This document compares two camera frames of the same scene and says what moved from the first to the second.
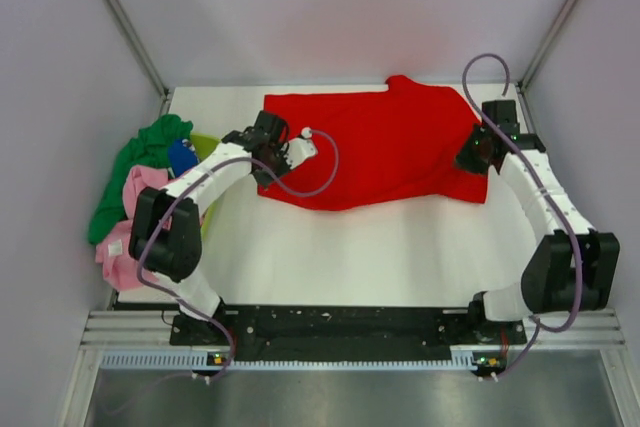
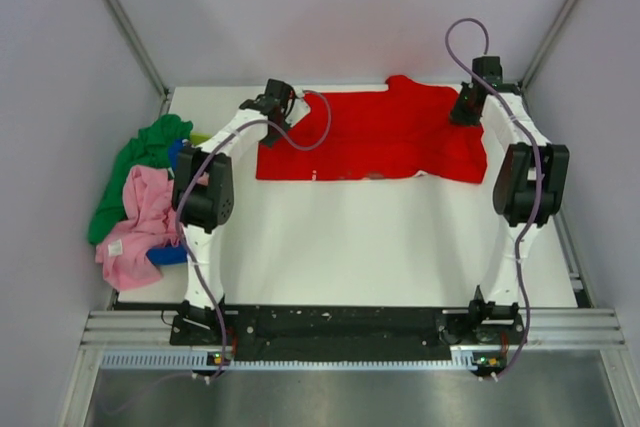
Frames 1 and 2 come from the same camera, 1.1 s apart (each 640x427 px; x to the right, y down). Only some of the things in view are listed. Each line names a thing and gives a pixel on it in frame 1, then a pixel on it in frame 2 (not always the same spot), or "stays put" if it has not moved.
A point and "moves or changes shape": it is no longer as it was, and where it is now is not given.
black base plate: [346, 334] stays put
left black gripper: [276, 149] → [269, 140]
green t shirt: [147, 147] stays put
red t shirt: [379, 149] moves or changes shape
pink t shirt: [114, 254] stays put
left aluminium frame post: [127, 27] stays put
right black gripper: [463, 157] → [456, 112]
